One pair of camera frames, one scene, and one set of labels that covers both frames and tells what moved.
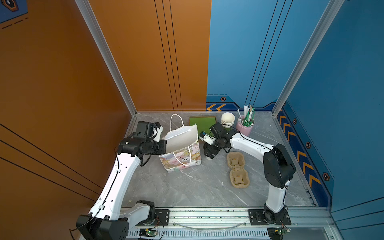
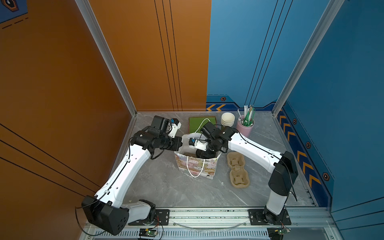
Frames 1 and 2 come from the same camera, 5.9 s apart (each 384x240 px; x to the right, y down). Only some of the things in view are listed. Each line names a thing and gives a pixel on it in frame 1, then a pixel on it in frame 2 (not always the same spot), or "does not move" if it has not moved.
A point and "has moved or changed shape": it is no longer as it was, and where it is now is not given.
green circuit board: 147,232 does not move
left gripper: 162,146 to 176,144
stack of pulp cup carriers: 239,178 does not move
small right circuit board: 277,233 does not move
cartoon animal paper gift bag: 182,148 has moved or changed shape
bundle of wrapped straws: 249,114 does not move
